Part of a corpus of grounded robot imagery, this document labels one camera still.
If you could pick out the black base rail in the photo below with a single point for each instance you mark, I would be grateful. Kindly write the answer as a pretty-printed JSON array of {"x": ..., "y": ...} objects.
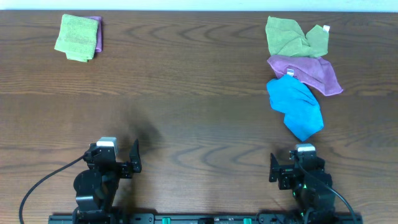
[{"x": 149, "y": 218}]

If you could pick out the folded purple cloth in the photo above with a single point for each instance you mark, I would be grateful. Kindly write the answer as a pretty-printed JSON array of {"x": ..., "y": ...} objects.
[{"x": 99, "y": 37}]

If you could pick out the blue microfiber cloth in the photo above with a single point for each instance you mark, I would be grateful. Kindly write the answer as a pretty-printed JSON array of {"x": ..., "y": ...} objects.
[{"x": 302, "y": 114}]

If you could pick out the crumpled purple cloth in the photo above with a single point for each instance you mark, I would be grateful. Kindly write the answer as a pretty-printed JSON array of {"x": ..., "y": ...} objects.
[{"x": 315, "y": 72}]

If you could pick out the crumpled green cloth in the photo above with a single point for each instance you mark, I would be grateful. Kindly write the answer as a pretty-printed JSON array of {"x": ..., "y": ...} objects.
[{"x": 286, "y": 38}]

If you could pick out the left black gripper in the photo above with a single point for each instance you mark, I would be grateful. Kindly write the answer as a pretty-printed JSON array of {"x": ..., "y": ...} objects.
[{"x": 125, "y": 169}]

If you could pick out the folded green cloth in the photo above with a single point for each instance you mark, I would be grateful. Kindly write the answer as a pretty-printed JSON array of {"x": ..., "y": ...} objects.
[{"x": 77, "y": 37}]

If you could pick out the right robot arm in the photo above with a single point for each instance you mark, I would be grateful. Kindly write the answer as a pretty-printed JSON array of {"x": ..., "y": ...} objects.
[{"x": 309, "y": 183}]

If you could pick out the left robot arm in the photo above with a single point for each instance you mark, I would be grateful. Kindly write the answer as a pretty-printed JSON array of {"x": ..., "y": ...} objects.
[{"x": 96, "y": 187}]

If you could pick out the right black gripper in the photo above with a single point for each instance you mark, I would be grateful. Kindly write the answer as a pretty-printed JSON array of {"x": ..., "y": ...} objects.
[{"x": 285, "y": 173}]

